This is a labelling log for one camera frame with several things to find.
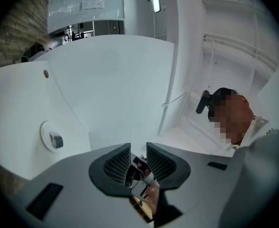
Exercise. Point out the person's right forearm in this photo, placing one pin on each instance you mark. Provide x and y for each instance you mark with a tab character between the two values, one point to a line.
152	195

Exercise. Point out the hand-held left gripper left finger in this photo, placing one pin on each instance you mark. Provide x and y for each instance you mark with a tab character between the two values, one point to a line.
101	174

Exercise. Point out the white box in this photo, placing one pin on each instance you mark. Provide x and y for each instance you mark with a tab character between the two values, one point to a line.
56	140

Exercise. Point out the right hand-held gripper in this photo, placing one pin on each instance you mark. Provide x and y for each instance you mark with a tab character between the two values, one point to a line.
137	186

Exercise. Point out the black head-mounted camera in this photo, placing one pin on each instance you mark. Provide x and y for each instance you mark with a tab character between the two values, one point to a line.
202	102

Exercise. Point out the person's head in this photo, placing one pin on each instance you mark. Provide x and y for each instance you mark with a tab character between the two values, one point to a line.
234	117

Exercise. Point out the person's white shirt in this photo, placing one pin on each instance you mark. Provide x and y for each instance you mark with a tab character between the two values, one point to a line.
255	132

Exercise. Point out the black bag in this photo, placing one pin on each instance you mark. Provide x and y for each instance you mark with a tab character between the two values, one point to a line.
35	52

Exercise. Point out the glass balustrade panel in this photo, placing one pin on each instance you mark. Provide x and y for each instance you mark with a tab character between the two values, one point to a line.
87	6

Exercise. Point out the clear glass bowl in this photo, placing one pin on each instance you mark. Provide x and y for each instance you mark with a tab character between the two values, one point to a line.
45	133

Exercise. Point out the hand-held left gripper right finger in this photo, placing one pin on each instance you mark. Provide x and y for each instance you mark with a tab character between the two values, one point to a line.
170	172

